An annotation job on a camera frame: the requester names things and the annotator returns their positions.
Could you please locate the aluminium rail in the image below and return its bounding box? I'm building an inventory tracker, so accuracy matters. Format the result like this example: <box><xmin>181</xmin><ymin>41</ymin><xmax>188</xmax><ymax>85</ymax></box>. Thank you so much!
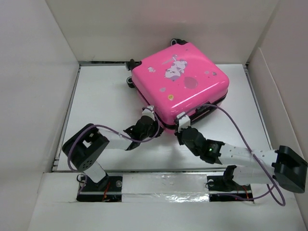
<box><xmin>59</xmin><ymin>64</ymin><xmax>271</xmax><ymax>173</ymax></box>

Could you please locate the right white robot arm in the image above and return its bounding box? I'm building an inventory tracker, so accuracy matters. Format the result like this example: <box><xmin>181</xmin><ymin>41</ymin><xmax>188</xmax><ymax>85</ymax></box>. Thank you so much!
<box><xmin>175</xmin><ymin>127</ymin><xmax>308</xmax><ymax>193</ymax></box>

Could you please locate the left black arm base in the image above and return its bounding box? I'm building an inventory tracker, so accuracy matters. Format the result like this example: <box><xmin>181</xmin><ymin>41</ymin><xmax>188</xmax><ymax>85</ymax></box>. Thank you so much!
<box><xmin>76</xmin><ymin>175</ymin><xmax>123</xmax><ymax>202</ymax></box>

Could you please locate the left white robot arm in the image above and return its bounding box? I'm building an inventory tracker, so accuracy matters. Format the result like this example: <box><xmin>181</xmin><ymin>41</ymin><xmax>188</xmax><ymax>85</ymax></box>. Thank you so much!
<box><xmin>62</xmin><ymin>115</ymin><xmax>164</xmax><ymax>191</ymax></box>

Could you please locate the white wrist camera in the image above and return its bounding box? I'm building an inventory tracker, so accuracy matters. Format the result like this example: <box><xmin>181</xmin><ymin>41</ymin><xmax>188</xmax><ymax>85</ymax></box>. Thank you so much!
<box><xmin>141</xmin><ymin>105</ymin><xmax>155</xmax><ymax>121</ymax></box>
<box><xmin>176</xmin><ymin>112</ymin><xmax>191</xmax><ymax>129</ymax></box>

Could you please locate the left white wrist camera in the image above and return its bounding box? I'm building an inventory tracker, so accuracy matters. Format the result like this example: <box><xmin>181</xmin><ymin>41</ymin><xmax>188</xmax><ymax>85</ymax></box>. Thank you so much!
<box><xmin>141</xmin><ymin>105</ymin><xmax>155</xmax><ymax>121</ymax></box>

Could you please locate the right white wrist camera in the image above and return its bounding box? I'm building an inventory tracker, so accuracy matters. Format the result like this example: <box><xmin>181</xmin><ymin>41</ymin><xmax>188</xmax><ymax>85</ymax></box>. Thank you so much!
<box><xmin>176</xmin><ymin>112</ymin><xmax>191</xmax><ymax>129</ymax></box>

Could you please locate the pink kids suitcase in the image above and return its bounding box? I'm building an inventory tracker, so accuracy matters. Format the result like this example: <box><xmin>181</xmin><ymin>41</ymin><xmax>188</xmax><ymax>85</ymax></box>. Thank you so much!
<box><xmin>125</xmin><ymin>38</ymin><xmax>230</xmax><ymax>133</ymax></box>

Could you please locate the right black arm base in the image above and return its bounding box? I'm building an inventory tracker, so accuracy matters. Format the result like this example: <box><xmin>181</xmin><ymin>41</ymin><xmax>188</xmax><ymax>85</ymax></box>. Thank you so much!
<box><xmin>205</xmin><ymin>175</ymin><xmax>253</xmax><ymax>202</ymax></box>

